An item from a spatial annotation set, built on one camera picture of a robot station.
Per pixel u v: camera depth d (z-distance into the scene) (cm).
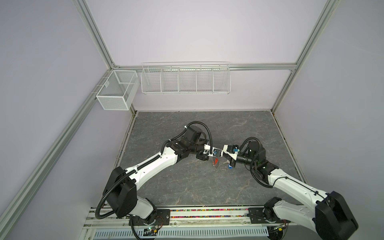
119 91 101
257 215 74
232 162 68
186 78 99
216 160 94
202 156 65
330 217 40
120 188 41
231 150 62
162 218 73
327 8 71
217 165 92
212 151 62
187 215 75
